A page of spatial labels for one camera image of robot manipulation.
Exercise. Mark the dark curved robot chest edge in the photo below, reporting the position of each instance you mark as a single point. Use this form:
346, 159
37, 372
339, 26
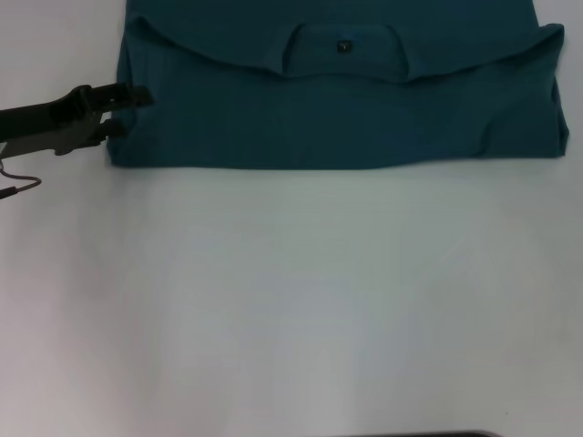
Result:
448, 434

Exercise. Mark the teal t-shirt with beige print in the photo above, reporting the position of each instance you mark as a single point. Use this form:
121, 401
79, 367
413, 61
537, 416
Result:
341, 118

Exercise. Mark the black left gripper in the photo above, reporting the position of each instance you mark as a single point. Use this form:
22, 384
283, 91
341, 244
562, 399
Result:
50, 123

